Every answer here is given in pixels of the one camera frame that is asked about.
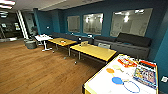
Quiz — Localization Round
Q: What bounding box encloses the blue game box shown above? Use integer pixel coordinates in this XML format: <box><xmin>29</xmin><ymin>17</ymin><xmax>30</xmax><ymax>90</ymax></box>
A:
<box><xmin>132</xmin><ymin>66</ymin><xmax>158</xmax><ymax>90</ymax></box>

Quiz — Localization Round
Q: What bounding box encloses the white round table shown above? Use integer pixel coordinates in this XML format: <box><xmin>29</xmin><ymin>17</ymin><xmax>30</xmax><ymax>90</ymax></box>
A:
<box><xmin>34</xmin><ymin>34</ymin><xmax>54</xmax><ymax>53</ymax></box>

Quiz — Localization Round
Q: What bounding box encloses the dark waste bin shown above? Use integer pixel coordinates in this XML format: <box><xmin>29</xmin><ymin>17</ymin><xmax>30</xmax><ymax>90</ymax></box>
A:
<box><xmin>23</xmin><ymin>38</ymin><xmax>37</xmax><ymax>50</ymax></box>

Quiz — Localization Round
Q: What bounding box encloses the white wall socket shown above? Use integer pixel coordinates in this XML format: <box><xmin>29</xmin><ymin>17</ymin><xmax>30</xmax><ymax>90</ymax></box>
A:
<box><xmin>161</xmin><ymin>75</ymin><xmax>168</xmax><ymax>83</ymax></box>

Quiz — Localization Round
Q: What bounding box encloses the wooden table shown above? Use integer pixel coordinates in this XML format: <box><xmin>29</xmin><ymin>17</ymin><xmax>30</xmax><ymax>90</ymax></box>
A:
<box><xmin>48</xmin><ymin>37</ymin><xmax>78</xmax><ymax>57</ymax></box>
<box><xmin>69</xmin><ymin>43</ymin><xmax>118</xmax><ymax>65</ymax></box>

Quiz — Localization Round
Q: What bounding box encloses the yellow game table white top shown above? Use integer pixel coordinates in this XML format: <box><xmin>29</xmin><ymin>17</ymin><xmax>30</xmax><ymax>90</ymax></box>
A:
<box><xmin>82</xmin><ymin>53</ymin><xmax>160</xmax><ymax>94</ymax></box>

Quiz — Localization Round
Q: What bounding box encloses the small red orange toy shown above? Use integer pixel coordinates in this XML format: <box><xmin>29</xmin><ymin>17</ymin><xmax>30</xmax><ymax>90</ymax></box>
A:
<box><xmin>59</xmin><ymin>39</ymin><xmax>67</xmax><ymax>45</ymax></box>

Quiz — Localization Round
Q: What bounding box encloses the dark glass wall window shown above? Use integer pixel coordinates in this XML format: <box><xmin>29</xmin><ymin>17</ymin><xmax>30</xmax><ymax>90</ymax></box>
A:
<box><xmin>82</xmin><ymin>13</ymin><xmax>104</xmax><ymax>36</ymax></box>
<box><xmin>67</xmin><ymin>15</ymin><xmax>81</xmax><ymax>34</ymax></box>
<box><xmin>109</xmin><ymin>8</ymin><xmax>154</xmax><ymax>38</ymax></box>

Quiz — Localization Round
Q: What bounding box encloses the ceiling light panel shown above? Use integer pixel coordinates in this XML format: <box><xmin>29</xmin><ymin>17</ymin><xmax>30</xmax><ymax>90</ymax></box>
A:
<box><xmin>0</xmin><ymin>4</ymin><xmax>13</xmax><ymax>10</ymax></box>
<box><xmin>0</xmin><ymin>0</ymin><xmax>16</xmax><ymax>6</ymax></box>

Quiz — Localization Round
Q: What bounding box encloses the dark sofa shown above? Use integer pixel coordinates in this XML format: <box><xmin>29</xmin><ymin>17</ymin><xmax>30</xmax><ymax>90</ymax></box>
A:
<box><xmin>93</xmin><ymin>32</ymin><xmax>153</xmax><ymax>60</ymax></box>

